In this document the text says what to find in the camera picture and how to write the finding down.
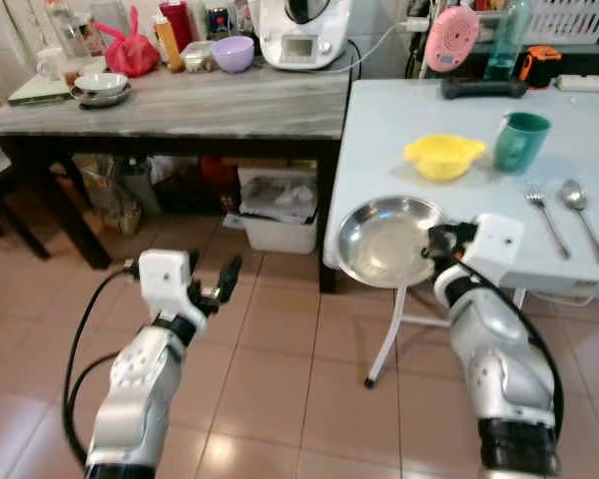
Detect round steel plate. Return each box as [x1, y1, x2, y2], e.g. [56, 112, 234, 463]
[335, 195, 449, 290]

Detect white power strip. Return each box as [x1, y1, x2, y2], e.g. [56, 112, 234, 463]
[556, 72, 599, 94]

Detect steel fork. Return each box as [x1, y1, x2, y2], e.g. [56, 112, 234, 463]
[524, 182, 573, 261]

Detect white plastic basket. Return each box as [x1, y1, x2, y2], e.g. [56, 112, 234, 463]
[523, 0, 599, 44]

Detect small clear food container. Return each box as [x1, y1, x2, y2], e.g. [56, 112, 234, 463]
[182, 40, 217, 74]

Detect steel spoon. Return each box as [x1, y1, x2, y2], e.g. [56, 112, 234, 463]
[558, 179, 599, 269]

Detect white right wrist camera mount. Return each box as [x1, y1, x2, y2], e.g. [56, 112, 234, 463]
[465, 212, 526, 286]

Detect red canister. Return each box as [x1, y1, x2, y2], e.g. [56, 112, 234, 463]
[160, 0, 195, 51]

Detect stacked steel bowls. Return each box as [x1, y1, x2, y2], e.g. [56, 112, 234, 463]
[69, 71, 134, 110]

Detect white food processor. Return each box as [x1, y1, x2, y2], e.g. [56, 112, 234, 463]
[257, 0, 353, 72]

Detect pink round appliance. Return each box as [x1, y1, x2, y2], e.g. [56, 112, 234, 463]
[423, 4, 481, 74]

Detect dark wooden chair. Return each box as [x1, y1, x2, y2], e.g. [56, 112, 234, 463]
[0, 134, 52, 261]

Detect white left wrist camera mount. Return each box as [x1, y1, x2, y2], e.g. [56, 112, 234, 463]
[138, 248, 197, 323]

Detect orange sauce bottle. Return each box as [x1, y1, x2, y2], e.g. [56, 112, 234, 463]
[152, 14, 187, 74]

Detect white power cable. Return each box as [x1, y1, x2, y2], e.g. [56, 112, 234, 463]
[347, 17, 432, 73]

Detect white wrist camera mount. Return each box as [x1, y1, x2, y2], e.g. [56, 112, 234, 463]
[138, 248, 197, 323]
[465, 212, 526, 286]

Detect yellow plastic bowl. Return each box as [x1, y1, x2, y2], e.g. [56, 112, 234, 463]
[401, 134, 488, 183]

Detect white folding table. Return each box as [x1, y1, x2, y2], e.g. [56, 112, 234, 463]
[323, 77, 599, 390]

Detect purple bowl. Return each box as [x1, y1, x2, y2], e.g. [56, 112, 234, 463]
[211, 35, 257, 75]

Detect black and orange device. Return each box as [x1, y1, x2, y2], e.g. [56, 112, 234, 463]
[518, 44, 564, 90]

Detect black flat base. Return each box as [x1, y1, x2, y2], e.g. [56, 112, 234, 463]
[440, 77, 529, 100]

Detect green plastic cup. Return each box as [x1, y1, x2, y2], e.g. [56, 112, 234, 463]
[492, 111, 553, 177]

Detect teal plastic bottle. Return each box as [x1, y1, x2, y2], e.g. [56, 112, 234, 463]
[483, 0, 533, 82]

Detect clear glass cup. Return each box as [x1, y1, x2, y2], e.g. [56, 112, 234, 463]
[36, 46, 67, 82]

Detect pale green board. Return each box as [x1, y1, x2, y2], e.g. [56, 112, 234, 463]
[7, 74, 82, 107]

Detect white storage box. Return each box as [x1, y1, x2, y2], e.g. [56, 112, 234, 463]
[237, 164, 321, 255]

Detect red tied bag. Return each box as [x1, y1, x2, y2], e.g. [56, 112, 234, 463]
[101, 7, 162, 79]

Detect grey marble top table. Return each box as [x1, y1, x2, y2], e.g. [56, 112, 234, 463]
[0, 66, 351, 296]

